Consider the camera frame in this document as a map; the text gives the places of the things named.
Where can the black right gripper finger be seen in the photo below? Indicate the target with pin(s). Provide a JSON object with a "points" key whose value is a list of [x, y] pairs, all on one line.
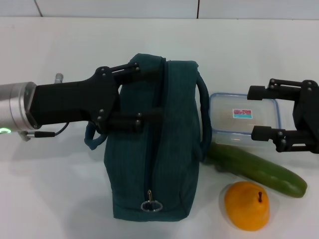
{"points": [[261, 133], [258, 92]]}

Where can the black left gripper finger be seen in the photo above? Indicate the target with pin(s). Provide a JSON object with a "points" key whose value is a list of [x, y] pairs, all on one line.
{"points": [[139, 73], [124, 123]]}

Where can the orange pear fruit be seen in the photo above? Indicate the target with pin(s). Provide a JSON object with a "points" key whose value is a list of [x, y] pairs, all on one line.
{"points": [[246, 209]]}

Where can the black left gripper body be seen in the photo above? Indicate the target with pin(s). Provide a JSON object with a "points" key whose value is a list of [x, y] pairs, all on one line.
{"points": [[74, 102]]}

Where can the teal fabric lunch bag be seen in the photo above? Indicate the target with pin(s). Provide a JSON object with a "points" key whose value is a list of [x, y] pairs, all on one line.
{"points": [[174, 124]]}

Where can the green cucumber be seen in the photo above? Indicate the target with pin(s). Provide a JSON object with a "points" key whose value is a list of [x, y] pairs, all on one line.
{"points": [[261, 174]]}

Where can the clear blue-rimmed food container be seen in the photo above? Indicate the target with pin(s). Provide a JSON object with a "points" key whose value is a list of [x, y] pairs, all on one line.
{"points": [[236, 124]]}

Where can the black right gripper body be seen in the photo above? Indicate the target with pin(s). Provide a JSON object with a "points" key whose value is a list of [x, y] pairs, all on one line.
{"points": [[309, 117]]}

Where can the small silver left wrist stud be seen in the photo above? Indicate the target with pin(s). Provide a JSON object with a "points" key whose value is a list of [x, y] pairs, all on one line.
{"points": [[59, 78]]}

